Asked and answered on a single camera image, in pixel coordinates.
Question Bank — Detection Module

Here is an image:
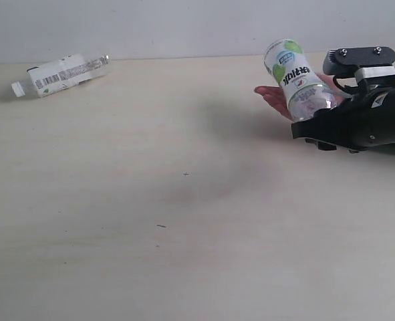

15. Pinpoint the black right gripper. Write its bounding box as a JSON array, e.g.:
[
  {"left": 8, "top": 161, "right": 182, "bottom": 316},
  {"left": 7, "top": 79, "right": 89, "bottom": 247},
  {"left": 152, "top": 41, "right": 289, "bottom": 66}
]
[{"left": 291, "top": 86, "right": 395, "bottom": 154}]

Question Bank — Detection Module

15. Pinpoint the clear bottle white barcode label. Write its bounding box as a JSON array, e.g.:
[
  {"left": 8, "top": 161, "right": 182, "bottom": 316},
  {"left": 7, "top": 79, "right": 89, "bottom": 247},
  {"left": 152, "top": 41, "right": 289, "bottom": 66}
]
[{"left": 11, "top": 53, "right": 111, "bottom": 98}]

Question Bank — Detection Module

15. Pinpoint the green apple label bottle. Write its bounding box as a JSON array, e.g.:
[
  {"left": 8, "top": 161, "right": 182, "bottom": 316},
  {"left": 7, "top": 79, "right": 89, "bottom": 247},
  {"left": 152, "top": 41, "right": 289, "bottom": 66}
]
[{"left": 264, "top": 39, "right": 338, "bottom": 122}]

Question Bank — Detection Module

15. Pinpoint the open human hand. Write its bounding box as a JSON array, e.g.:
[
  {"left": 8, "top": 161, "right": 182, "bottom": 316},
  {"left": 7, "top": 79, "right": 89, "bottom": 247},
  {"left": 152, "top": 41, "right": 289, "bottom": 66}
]
[{"left": 254, "top": 74, "right": 347, "bottom": 120}]

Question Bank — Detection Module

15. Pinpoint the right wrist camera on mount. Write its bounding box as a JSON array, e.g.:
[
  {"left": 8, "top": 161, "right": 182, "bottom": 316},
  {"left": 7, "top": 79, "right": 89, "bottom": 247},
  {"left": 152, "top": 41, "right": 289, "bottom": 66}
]
[{"left": 322, "top": 47, "right": 395, "bottom": 95}]

